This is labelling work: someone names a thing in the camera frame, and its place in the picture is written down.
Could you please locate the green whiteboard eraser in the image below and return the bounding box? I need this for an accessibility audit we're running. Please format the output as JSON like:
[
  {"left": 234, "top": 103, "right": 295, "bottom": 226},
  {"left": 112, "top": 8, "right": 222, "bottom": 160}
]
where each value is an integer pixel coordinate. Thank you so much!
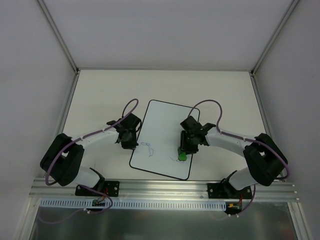
[{"left": 177, "top": 147, "right": 187, "bottom": 162}]

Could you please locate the white whiteboard black frame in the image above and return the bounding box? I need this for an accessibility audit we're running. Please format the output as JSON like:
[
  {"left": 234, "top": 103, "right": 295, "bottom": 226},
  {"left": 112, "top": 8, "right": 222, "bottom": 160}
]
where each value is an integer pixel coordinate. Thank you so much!
[{"left": 129, "top": 99, "right": 200, "bottom": 180}]

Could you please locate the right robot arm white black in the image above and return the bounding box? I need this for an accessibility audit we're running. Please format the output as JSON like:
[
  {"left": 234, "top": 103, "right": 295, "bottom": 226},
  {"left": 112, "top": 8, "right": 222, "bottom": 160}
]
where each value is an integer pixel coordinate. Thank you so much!
[{"left": 178, "top": 116, "right": 288, "bottom": 199}]

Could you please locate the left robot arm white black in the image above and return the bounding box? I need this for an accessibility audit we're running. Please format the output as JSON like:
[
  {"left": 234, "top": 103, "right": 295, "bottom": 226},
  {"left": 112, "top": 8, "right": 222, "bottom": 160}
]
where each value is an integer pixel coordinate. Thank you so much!
[{"left": 40, "top": 113, "right": 142, "bottom": 196}]

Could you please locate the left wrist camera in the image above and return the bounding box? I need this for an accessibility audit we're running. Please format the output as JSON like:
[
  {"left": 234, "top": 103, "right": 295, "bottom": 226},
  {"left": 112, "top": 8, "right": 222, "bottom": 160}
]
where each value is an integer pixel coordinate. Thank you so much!
[{"left": 106, "top": 120, "right": 116, "bottom": 126}]

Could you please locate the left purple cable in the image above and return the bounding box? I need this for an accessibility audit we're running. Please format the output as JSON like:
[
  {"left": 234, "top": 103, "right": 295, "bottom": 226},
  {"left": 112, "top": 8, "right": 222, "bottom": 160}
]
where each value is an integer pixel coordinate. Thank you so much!
[{"left": 37, "top": 98, "right": 140, "bottom": 225}]

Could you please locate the purple cable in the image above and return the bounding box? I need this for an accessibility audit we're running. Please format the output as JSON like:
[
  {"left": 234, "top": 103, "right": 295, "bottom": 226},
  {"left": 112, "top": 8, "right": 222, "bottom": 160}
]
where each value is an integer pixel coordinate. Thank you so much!
[
  {"left": 187, "top": 99, "right": 292, "bottom": 218},
  {"left": 37, "top": 98, "right": 140, "bottom": 225}
]

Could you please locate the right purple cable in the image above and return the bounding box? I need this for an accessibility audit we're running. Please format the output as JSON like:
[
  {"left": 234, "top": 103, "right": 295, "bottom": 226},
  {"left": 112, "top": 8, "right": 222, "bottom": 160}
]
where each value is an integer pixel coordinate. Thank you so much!
[{"left": 187, "top": 99, "right": 292, "bottom": 218}]

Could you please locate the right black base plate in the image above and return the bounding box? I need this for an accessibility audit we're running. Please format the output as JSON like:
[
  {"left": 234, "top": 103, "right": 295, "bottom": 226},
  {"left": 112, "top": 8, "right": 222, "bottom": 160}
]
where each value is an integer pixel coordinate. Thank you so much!
[{"left": 206, "top": 183, "right": 253, "bottom": 200}]

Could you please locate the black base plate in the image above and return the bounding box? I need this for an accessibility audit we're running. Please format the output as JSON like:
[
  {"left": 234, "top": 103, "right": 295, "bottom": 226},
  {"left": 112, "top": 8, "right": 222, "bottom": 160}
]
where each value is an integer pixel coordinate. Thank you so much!
[
  {"left": 206, "top": 183, "right": 253, "bottom": 200},
  {"left": 75, "top": 180, "right": 120, "bottom": 197}
]

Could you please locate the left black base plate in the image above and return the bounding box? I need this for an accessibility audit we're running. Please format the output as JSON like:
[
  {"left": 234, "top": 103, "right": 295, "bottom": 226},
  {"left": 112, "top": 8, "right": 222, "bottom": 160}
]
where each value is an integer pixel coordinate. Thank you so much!
[{"left": 75, "top": 180, "right": 120, "bottom": 197}]

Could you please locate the white slotted cable duct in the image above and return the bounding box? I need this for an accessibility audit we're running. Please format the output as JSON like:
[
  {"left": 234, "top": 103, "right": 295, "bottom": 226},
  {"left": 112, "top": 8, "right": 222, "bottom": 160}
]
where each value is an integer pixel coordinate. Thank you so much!
[{"left": 39, "top": 198, "right": 227, "bottom": 212}]

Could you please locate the aluminium front rail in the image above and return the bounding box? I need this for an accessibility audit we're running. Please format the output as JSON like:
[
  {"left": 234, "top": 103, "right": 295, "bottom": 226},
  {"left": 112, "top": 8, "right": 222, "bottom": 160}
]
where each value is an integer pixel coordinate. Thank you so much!
[{"left": 28, "top": 178, "right": 300, "bottom": 203}]

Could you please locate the left aluminium frame post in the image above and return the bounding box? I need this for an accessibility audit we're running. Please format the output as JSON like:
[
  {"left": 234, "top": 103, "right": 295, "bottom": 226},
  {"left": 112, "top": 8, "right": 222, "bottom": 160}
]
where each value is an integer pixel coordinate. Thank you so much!
[{"left": 35, "top": 0, "right": 79, "bottom": 75}]

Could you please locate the aluminium frame post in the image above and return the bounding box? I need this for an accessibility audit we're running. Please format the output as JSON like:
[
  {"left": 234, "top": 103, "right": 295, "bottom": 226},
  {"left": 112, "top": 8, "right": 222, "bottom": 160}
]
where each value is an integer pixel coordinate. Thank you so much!
[
  {"left": 35, "top": 0, "right": 79, "bottom": 75},
  {"left": 250, "top": 0, "right": 300, "bottom": 77}
]

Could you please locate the right aluminium frame post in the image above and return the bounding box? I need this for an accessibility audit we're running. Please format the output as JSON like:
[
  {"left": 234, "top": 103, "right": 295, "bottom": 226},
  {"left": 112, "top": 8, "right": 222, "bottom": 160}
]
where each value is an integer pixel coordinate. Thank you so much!
[{"left": 250, "top": 0, "right": 300, "bottom": 77}]

